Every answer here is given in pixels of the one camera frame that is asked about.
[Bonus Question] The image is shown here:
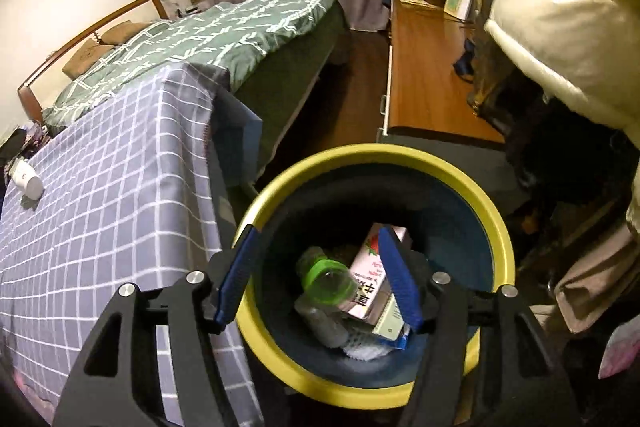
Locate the dark bag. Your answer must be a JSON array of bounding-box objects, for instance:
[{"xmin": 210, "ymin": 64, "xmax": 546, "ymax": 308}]
[{"xmin": 467, "ymin": 32, "xmax": 640, "ymax": 208}]

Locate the white foam net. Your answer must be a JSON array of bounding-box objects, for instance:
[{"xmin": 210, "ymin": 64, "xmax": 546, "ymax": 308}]
[{"xmin": 342, "ymin": 327, "xmax": 401, "ymax": 360}]

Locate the beige bag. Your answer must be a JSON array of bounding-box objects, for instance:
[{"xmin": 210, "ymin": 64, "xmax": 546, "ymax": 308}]
[{"xmin": 550, "ymin": 227, "xmax": 640, "ymax": 333}]

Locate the pink floral cloth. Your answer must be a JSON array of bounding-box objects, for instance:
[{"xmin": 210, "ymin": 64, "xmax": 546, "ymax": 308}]
[{"xmin": 597, "ymin": 322, "xmax": 640, "ymax": 380}]

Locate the brown pillow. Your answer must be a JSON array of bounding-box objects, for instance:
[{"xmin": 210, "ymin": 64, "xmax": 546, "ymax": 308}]
[
  {"xmin": 62, "ymin": 44, "xmax": 116, "ymax": 78},
  {"xmin": 100, "ymin": 22, "xmax": 151, "ymax": 48}
]

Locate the pink carton box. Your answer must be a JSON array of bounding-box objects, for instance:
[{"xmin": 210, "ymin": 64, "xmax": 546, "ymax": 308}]
[{"xmin": 347, "ymin": 223, "xmax": 413, "ymax": 323}]

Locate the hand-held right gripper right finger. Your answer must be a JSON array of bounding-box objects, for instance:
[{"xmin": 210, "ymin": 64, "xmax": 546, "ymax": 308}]
[{"xmin": 377, "ymin": 226, "xmax": 576, "ymax": 427}]

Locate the small green box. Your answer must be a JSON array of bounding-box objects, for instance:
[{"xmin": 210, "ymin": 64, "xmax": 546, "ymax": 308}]
[{"xmin": 444, "ymin": 0, "xmax": 476, "ymax": 20}]

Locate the clothes pile on nightstand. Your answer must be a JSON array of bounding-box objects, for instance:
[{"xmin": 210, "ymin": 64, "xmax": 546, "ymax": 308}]
[{"xmin": 0, "ymin": 122, "xmax": 48, "ymax": 178}]

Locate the purple checked tablecloth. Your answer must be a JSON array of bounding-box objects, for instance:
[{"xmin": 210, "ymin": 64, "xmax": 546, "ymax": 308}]
[{"xmin": 0, "ymin": 63, "xmax": 261, "ymax": 427}]

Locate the yellow rimmed trash bin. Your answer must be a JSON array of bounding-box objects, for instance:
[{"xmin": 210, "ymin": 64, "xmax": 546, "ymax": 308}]
[{"xmin": 231, "ymin": 144, "xmax": 516, "ymax": 410}]

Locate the cream down jacket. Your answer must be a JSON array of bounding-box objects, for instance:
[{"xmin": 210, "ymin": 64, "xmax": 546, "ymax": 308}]
[{"xmin": 482, "ymin": 0, "xmax": 640, "ymax": 128}]

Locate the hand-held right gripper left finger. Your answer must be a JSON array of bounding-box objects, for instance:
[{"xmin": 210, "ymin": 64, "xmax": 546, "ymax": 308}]
[{"xmin": 52, "ymin": 226, "xmax": 261, "ymax": 427}]

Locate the green patterned duvet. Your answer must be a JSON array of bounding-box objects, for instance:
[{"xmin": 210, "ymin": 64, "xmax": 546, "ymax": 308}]
[{"xmin": 42, "ymin": 0, "xmax": 343, "ymax": 132}]

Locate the pale green carton box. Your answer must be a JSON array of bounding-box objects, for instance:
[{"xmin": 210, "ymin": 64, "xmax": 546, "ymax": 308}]
[{"xmin": 372, "ymin": 292, "xmax": 412, "ymax": 350}]

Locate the wooden bed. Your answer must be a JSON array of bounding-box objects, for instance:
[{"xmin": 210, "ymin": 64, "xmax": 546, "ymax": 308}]
[{"xmin": 17, "ymin": 0, "xmax": 351, "ymax": 188}]

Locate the clear plastic bottle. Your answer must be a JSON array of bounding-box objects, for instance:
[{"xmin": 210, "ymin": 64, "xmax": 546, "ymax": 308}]
[{"xmin": 295, "ymin": 257, "xmax": 358, "ymax": 308}]

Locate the white supplement bottle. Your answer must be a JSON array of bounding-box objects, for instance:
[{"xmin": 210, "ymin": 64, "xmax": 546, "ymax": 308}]
[{"xmin": 10, "ymin": 158, "xmax": 44, "ymax": 201}]

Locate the wooden desk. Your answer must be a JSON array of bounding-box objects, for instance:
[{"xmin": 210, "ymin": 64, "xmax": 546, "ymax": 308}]
[{"xmin": 377, "ymin": 0, "xmax": 506, "ymax": 145}]

